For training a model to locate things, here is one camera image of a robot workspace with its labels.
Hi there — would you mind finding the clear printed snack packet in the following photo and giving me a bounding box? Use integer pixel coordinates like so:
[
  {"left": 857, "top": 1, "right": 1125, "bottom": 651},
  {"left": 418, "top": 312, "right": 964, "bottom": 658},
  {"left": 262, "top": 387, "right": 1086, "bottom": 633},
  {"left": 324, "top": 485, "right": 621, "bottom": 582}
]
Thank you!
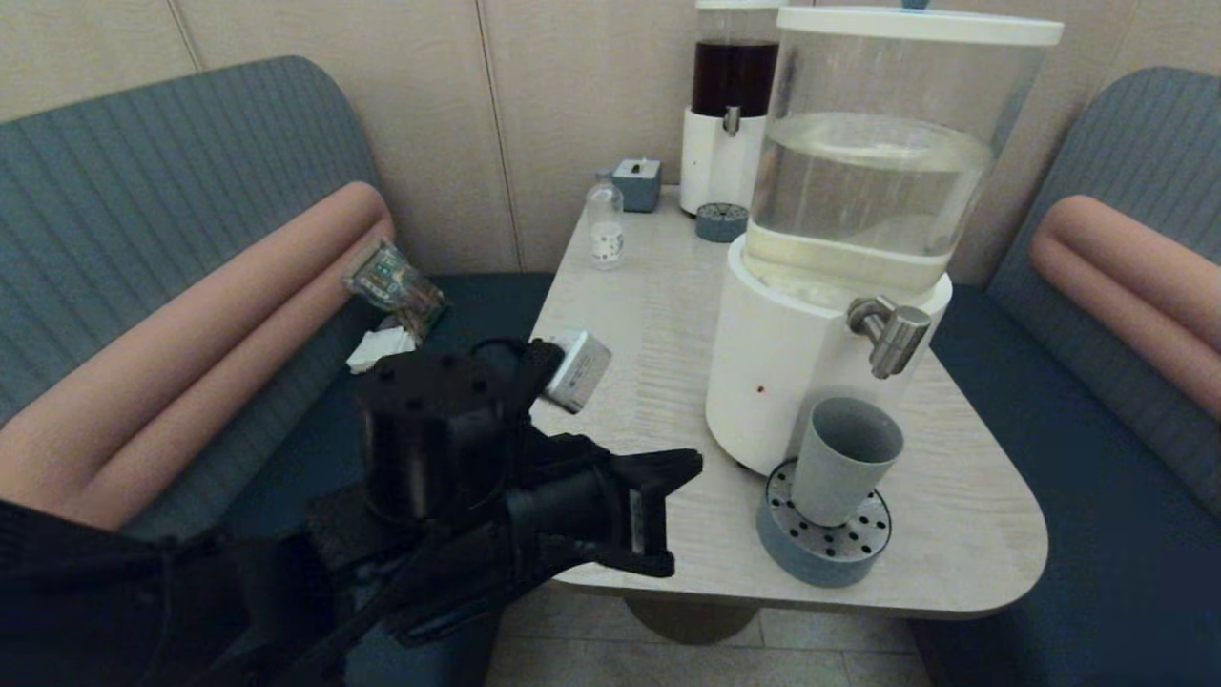
[{"left": 345, "top": 239, "right": 449, "bottom": 343}]

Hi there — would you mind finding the grey plastic cup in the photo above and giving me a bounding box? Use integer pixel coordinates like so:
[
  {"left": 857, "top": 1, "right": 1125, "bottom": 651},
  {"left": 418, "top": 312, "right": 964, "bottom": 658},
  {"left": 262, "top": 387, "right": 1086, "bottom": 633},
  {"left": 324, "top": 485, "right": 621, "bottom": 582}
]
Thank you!
[{"left": 792, "top": 397, "right": 905, "bottom": 529}]

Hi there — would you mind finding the small blue perforated drip tray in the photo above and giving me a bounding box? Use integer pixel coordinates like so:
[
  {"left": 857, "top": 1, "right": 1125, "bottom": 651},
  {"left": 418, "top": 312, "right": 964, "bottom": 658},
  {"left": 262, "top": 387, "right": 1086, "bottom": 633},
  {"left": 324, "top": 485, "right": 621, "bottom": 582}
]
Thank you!
[{"left": 694, "top": 202, "right": 750, "bottom": 243}]

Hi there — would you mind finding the teal upholstered bench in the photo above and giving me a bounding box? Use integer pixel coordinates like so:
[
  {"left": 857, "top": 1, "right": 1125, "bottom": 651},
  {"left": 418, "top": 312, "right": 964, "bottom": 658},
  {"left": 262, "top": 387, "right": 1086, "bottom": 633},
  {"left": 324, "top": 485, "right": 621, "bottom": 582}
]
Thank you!
[
  {"left": 911, "top": 65, "right": 1221, "bottom": 687},
  {"left": 0, "top": 55, "right": 554, "bottom": 687}
]

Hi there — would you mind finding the dark drink dispenser white base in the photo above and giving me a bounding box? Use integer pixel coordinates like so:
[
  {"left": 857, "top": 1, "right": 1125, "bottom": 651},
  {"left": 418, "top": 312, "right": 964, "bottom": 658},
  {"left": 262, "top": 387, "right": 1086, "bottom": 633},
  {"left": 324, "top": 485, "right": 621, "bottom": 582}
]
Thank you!
[{"left": 679, "top": 0, "right": 788, "bottom": 218}]

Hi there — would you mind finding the metal water dispenser tap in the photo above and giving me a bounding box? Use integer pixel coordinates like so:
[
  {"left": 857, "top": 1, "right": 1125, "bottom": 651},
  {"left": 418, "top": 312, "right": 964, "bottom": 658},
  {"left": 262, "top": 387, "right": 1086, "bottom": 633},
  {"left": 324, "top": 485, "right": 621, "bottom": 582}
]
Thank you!
[{"left": 849, "top": 296, "right": 934, "bottom": 380}]

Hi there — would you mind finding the thin black left wrist cable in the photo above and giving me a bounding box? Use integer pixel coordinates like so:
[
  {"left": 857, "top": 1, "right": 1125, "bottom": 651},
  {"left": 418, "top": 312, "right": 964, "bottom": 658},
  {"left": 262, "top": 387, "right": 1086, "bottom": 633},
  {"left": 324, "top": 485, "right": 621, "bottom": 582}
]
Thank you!
[{"left": 472, "top": 336, "right": 549, "bottom": 378}]

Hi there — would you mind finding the small blue box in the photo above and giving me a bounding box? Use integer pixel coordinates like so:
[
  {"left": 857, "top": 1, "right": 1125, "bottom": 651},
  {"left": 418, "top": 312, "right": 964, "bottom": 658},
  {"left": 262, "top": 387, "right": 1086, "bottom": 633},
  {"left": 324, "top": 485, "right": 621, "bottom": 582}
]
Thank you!
[{"left": 612, "top": 157, "right": 663, "bottom": 214}]

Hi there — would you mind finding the clear water dispenser white base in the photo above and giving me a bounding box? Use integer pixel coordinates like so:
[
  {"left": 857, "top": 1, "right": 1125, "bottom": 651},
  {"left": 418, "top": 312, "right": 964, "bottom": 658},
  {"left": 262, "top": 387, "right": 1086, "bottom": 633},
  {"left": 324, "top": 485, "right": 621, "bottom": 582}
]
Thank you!
[{"left": 706, "top": 0, "right": 1066, "bottom": 478}]

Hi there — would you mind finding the white napkin stack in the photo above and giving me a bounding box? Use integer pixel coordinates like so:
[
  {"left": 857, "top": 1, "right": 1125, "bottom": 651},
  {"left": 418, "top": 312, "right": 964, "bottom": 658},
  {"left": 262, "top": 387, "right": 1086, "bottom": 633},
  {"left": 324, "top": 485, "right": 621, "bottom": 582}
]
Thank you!
[{"left": 345, "top": 327, "right": 417, "bottom": 374}]

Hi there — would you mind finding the gold table pedestal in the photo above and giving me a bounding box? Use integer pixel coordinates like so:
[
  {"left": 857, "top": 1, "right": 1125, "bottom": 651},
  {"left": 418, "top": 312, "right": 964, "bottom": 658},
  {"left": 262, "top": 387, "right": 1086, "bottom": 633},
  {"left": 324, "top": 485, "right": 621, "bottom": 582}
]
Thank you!
[{"left": 625, "top": 596, "right": 759, "bottom": 646}]

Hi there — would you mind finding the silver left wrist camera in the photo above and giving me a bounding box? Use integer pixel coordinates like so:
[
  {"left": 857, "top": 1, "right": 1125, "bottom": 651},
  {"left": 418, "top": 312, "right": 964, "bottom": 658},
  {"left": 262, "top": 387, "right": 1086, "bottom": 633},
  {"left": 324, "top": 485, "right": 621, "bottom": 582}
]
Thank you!
[{"left": 544, "top": 329, "right": 613, "bottom": 414}]

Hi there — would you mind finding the large blue perforated drip tray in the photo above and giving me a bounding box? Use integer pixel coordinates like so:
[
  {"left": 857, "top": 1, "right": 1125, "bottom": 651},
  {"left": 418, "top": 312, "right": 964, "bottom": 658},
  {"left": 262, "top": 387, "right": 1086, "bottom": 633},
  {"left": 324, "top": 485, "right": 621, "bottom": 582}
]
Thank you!
[{"left": 757, "top": 458, "right": 895, "bottom": 589}]

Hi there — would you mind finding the clear bottle with label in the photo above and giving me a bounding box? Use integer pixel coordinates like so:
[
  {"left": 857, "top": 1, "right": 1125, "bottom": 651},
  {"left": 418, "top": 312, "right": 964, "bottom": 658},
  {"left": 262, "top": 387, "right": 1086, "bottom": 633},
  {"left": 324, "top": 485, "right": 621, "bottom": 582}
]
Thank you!
[{"left": 586, "top": 170, "right": 626, "bottom": 270}]

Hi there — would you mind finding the pink bolster cushion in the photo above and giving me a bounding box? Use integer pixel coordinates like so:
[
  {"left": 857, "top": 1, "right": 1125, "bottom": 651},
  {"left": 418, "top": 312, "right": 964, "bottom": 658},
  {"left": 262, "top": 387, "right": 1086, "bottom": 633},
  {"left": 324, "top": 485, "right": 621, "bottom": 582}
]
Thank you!
[
  {"left": 0, "top": 181, "right": 396, "bottom": 531},
  {"left": 1028, "top": 195, "right": 1221, "bottom": 421}
]

